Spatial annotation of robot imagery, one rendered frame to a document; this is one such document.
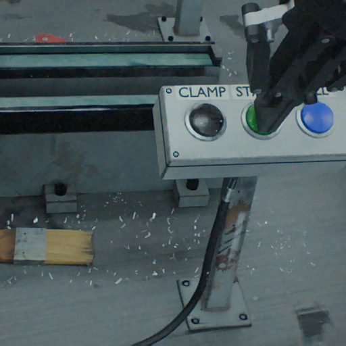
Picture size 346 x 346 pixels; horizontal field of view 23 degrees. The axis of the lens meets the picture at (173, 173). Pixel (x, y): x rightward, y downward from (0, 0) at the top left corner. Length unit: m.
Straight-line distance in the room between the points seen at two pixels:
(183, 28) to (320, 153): 0.63
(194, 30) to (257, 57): 0.75
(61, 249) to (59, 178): 0.10
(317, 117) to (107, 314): 0.32
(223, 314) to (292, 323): 0.08
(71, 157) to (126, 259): 0.14
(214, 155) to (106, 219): 0.32
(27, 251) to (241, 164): 0.32
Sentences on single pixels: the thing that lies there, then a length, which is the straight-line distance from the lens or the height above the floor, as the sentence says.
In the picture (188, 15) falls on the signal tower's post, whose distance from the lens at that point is 1.32.
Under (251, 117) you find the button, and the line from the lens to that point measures 0.72.
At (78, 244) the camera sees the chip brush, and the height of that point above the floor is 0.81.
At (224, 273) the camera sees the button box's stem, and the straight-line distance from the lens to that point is 0.87.
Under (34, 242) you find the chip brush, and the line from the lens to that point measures 0.95.
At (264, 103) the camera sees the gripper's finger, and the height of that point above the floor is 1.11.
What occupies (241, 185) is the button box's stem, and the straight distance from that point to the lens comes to 0.78.
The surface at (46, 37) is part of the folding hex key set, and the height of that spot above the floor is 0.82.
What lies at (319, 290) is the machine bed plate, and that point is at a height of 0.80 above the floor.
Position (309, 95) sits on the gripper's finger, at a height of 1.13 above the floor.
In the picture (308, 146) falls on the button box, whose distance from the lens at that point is 0.73.
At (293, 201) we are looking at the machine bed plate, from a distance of 1.06.
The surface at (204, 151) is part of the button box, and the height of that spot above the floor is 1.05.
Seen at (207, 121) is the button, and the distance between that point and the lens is 0.71.
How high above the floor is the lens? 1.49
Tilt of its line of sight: 40 degrees down
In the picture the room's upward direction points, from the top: 8 degrees clockwise
